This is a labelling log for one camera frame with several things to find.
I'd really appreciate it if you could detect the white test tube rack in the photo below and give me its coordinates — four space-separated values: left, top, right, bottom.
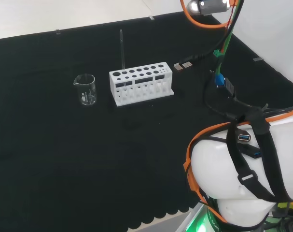
109 61 175 107

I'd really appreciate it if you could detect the clear glass rod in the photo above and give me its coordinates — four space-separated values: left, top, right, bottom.
119 29 127 88

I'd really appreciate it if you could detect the green cable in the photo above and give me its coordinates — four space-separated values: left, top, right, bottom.
213 0 241 80

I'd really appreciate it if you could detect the blue connector plug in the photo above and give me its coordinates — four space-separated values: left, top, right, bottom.
214 73 226 88

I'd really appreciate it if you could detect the black looped cable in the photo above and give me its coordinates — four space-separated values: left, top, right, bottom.
203 77 269 121

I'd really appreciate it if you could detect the black bench cloth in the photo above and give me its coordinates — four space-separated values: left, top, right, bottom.
0 11 293 232

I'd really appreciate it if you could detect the clear glass beaker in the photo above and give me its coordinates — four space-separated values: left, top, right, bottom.
73 73 98 106

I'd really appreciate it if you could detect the black cable with USB plug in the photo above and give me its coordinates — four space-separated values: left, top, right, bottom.
173 0 245 72

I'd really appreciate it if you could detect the black USB hub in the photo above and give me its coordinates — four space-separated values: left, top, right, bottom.
237 132 263 160

